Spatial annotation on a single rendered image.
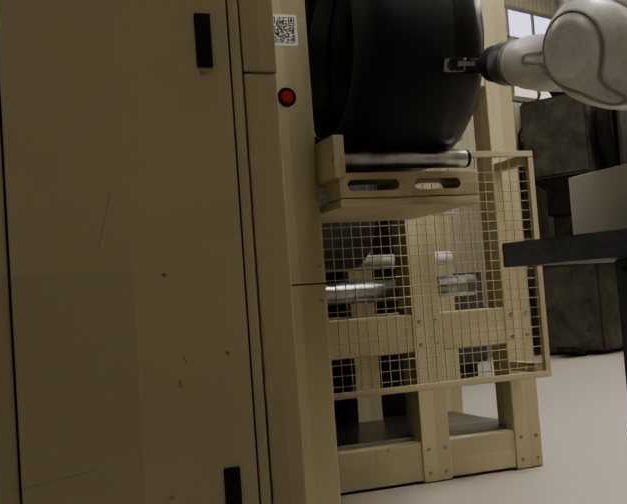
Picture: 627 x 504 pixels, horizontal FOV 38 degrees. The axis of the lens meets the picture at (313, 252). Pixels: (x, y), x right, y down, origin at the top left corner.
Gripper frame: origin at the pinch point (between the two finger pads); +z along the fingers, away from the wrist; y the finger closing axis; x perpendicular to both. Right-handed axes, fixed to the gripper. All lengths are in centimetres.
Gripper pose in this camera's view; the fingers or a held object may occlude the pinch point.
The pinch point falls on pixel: (454, 65)
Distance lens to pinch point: 210.6
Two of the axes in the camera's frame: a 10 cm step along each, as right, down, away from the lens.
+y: -9.4, 0.5, -3.5
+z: -3.5, -1.7, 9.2
